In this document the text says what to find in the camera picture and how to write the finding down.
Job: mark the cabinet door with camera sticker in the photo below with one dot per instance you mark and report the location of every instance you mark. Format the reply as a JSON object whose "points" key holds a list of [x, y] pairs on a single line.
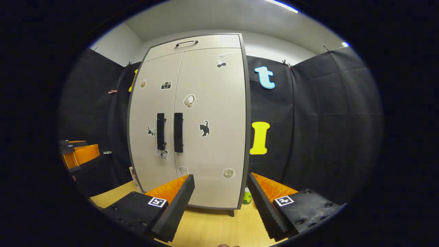
{"points": [[151, 103]]}

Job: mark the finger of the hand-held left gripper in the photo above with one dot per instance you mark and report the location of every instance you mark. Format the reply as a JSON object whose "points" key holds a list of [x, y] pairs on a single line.
{"points": [[85, 154], [68, 146]]}

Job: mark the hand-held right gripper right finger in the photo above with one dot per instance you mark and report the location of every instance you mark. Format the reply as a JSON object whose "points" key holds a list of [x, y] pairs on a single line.
{"points": [[265, 209]]}

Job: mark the beige cabinet drawer front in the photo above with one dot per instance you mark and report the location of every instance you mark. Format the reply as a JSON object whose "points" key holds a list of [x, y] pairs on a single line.
{"points": [[212, 44]]}

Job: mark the green can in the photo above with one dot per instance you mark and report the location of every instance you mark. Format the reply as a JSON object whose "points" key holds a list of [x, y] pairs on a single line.
{"points": [[247, 198]]}

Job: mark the black backdrop cloth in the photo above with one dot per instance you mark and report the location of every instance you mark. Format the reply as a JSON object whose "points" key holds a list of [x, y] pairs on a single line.
{"points": [[325, 120]]}

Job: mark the cabinet door with headphone sticker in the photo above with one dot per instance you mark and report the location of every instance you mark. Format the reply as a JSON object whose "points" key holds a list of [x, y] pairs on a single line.
{"points": [[212, 154]]}

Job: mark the beige double-door shoe cabinet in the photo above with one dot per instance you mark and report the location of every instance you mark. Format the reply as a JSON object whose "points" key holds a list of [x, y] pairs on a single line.
{"points": [[248, 137]]}

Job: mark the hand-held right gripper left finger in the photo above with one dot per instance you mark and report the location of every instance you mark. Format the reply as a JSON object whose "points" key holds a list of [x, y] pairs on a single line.
{"points": [[178, 209]]}

